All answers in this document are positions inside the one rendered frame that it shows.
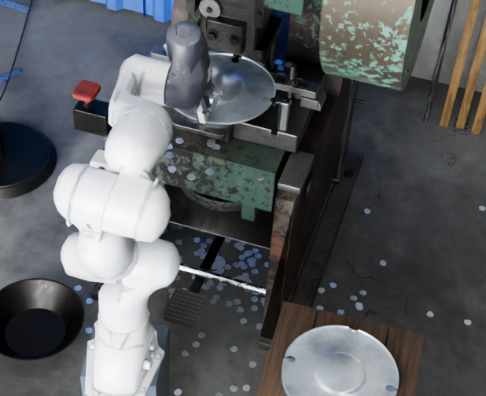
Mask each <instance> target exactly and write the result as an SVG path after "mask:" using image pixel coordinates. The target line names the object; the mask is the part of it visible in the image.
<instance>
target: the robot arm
mask: <svg viewBox="0 0 486 396"><path fill-rule="evenodd" d="M164 49H165V52H166V53H167V55H168V58H169V60H170V61H166V60H159V59H155V58H151V57H145V56H142V55H139V54H135V55H133V56H131V57H129V58H127V59H126V60H125V61H124V62H123V63H122V65H121V67H120V75H119V78H118V81H117V83H116V87H115V89H114V91H113V94H112V97H111V100H110V103H109V125H110V126H111V127H112V129H111V130H110V133H109V136H108V139H107V141H106V143H105V154H104V157H105V160H106V162H107V164H108V165H109V168H110V169H111V170H113V171H115V172H117V173H118V174H117V173H115V172H111V171H108V170H102V169H99V168H96V167H91V166H90V164H81V163H73V164H71V165H69V166H68V167H66V168H65V169H64V170H63V171H62V173H61V174H60V176H59V177H58V179H57V183H56V185H55V188H54V191H53V200H54V203H55V205H56V207H57V210H58V211H59V212H60V214H61V215H62V216H63V217H64V218H65V219H66V225H67V226H68V227H69V226H70V225H71V224H73V225H74V226H76V227H78V229H79V232H74V233H72V234H71V235H70V236H68V238H67V240H66V241H65V242H64V244H63V246H62V249H61V261H62V264H63V266H64V270H65V272H66V273H67V274H68V275H69V276H73V277H77V278H80V279H83V280H85V281H94V282H102V283H104V284H103V286H102V287H101V289H100V291H99V293H98V300H99V313H98V320H97V321H96V322H95V324H94V327H95V339H92V340H90V341H88V343H87V368H86V382H85V394H86V395H87V396H145V395H146V392H147V390H148V389H149V386H150V384H151V382H152V381H153V378H154V376H155V374H156V371H157V369H158V368H159V366H160V363H161V362H162V360H163V358H164V355H165V352H164V351H163V350H162V349H161V348H160V347H159V346H158V341H157V333H156V330H155V328H154V327H153V326H152V324H151V322H150V321H149V311H148V301H149V297H150V295H151V294H152V293H154V292H155V291H156V290H157V289H160V288H164V287H166V286H168V285H169V284H171V283H172V282H173V281H174V279H175V277H176V276H177V274H178V272H179V270H180V262H181V259H180V255H179V251H178V249H177V247H176V246H175V245H174V244H173V243H172V242H169V241H166V240H161V239H159V238H158V237H159V236H160V235H161V234H162V233H163V232H164V230H165V229H166V227H167V225H168V223H169V222H170V218H171V210H170V204H171V201H170V198H169V196H168V193H167V191H166V190H165V188H164V187H163V186H162V185H161V179H160V178H156V180H155V182H153V181H152V180H151V176H152V172H153V168H154V167H155V166H156V164H157V163H158V161H159V160H160V159H161V157H162V156H163V155H164V153H165V152H166V151H167V150H168V146H169V144H170V142H171V138H172V135H173V129H172V121H171V117H170V116H169V114H168V112H167V111H166V110H165V109H164V108H163V107H162V106H166V107H170V108H178V109H182V110H187V111H188V110H190V109H191V108H193V110H194V112H195V113H197V114H198V117H199V120H200V123H203V124H206V121H207V118H208V116H209V115H210V112H214V111H215V108H216V105H217V103H218V101H220V100H222V97H223V93H224V89H223V88H220V89H216V88H215V85H214V84H213V83H212V72H213V70H212V62H211V58H210V54H209V53H208V44H207V42H206V39H205V36H204V32H203V31H202V30H201V29H200V28H199V27H198V26H197V24H195V23H193V22H188V21H179V22H178V23H176V24H173V25H171V26H170V27H169V28H168V31H167V40H166V44H164ZM212 93H213V95H214V97H213V98H214V99H213V101H212V103H210V100H209V94H212ZM161 105H162V106H161Z"/></svg>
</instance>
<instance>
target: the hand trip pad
mask: <svg viewBox="0 0 486 396"><path fill-rule="evenodd" d="M100 90H101V85H100V84H99V83H97V82H91V81H88V80H82V81H80V82H79V83H78V85H77V86H76V88H75V89H74V90H73V91H72V96H73V97H74V98H75V99H77V100H81V101H84V102H85V103H86V104H89V103H90V102H91V101H93V100H94V99H95V97H96V96H97V95H98V93H99V92H100Z"/></svg>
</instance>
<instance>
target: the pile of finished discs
mask: <svg viewBox="0 0 486 396"><path fill-rule="evenodd" d="M282 384H283V387H284V390H285V393H286V395H287V396H396V394H397V391H398V387H399V373H398V368H397V366H396V362H395V360H394V358H393V356H392V355H391V354H390V352H389V351H388V349H387V348H386V347H385V346H384V345H383V344H382V343H381V342H380V341H378V340H377V339H375V338H374V337H373V336H371V335H370V334H368V333H366V332H363V331H361V330H358V331H357V330H352V328H349V327H348V326H342V325H327V326H322V327H317V328H313V329H311V330H309V331H307V332H305V333H303V334H302V335H300V336H298V337H297V338H296V339H295V340H294V341H293V342H292V343H291V344H290V346H289V347H288V349H287V351H286V353H285V358H284V359H283V362H282Z"/></svg>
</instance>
